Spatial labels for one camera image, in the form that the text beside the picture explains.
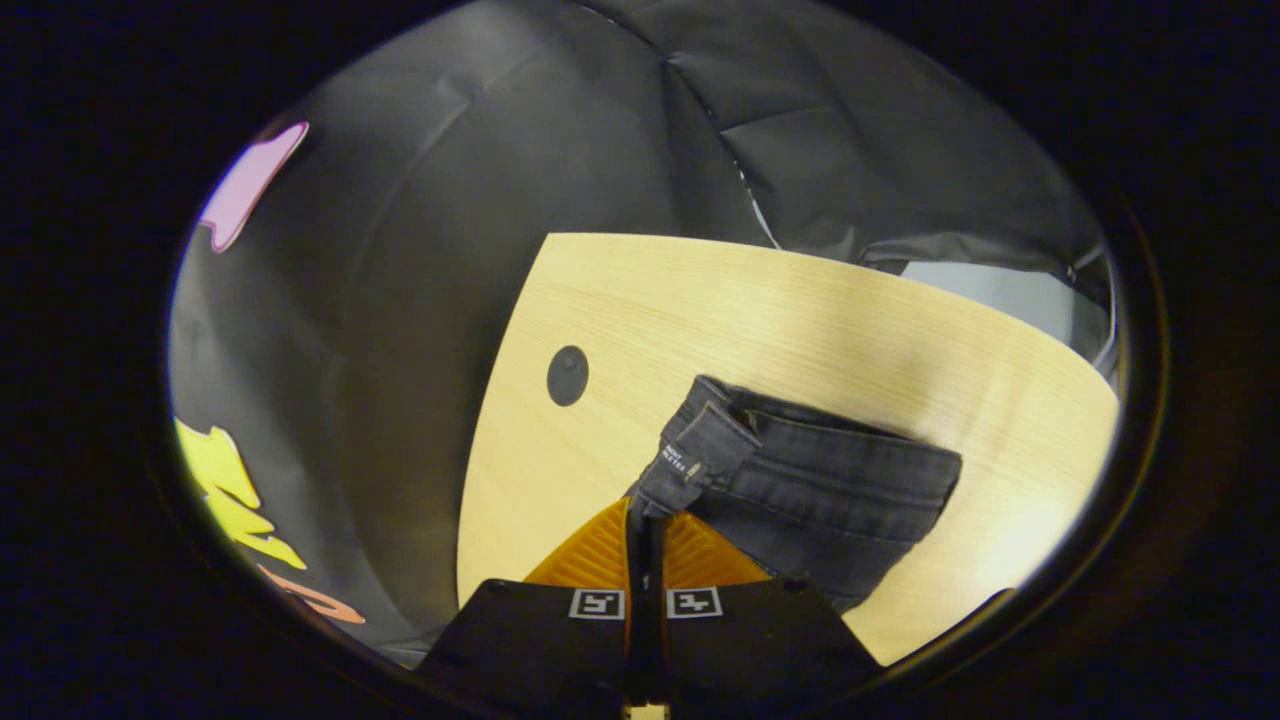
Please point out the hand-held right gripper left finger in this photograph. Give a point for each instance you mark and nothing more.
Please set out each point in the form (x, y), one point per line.
(530, 640)

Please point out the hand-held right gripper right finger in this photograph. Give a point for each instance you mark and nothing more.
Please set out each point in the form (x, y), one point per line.
(760, 640)

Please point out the dark grey jeans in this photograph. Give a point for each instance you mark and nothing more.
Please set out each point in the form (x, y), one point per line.
(820, 490)

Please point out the black table grommet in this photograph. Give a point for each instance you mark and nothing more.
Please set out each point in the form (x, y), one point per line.
(567, 375)

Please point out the black backdrop cloth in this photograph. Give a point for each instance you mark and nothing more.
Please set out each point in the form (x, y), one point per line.
(420, 250)

